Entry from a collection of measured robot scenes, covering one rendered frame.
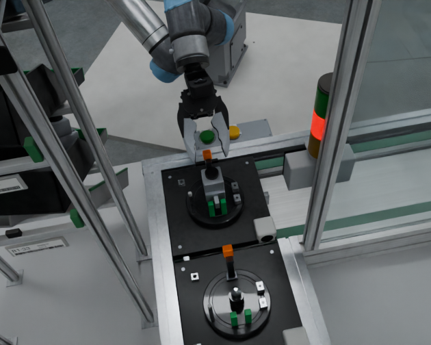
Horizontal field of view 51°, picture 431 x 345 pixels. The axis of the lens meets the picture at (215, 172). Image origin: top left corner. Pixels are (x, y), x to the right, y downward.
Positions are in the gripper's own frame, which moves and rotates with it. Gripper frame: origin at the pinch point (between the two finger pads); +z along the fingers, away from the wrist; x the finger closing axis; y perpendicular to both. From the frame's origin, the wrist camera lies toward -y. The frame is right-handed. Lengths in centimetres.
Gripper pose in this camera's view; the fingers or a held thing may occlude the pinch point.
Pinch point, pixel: (209, 153)
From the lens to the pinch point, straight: 92.0
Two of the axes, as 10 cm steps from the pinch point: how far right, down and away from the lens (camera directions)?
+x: -9.8, 1.8, -0.5
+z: 1.8, 9.8, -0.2
